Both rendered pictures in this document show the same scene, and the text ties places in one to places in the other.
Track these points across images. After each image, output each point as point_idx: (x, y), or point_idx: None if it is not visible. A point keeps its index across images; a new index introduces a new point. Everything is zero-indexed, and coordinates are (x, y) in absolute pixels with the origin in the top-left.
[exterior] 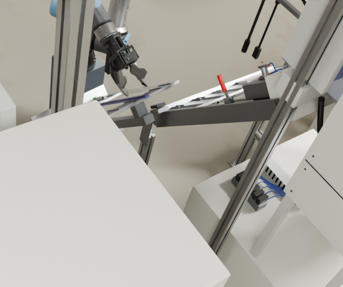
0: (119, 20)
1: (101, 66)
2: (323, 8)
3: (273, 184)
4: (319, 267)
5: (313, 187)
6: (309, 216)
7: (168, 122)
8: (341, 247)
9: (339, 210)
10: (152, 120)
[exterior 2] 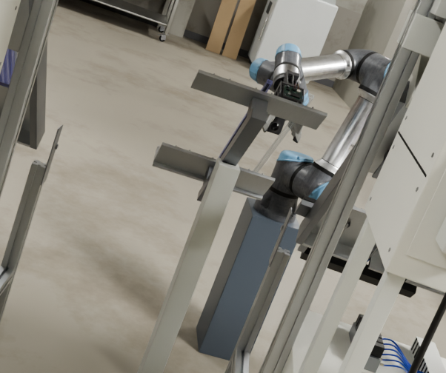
0: (335, 156)
1: (294, 227)
2: None
3: (410, 365)
4: None
5: (390, 168)
6: (373, 221)
7: (308, 220)
8: (384, 242)
9: (401, 176)
10: (262, 118)
